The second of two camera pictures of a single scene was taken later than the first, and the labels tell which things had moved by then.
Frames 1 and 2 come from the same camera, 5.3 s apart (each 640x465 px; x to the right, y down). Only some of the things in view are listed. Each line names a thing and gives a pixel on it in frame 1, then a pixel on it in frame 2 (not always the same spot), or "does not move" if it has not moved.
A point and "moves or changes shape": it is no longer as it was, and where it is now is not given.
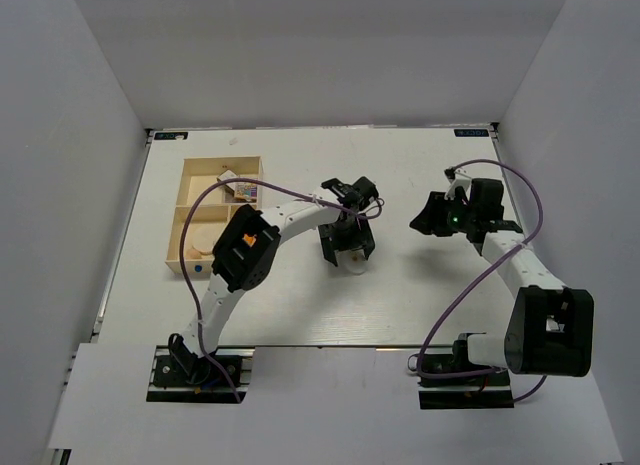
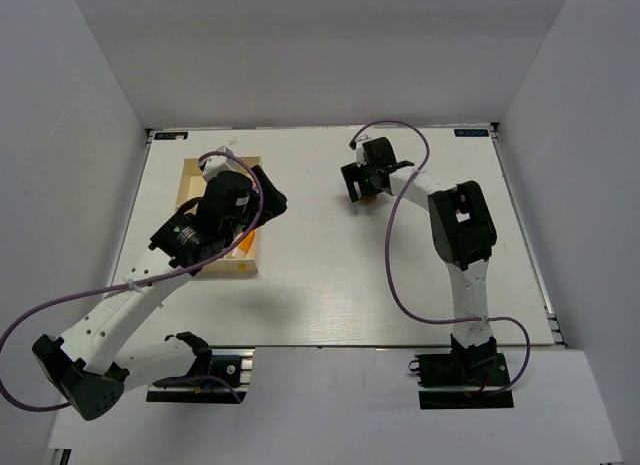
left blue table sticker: x=170 y=135 does not move
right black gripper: x=430 y=219 -> x=353 y=174
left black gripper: x=362 y=239 -> x=273 y=202
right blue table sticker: x=471 y=132 does not move
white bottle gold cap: x=353 y=260 moves or changes shape
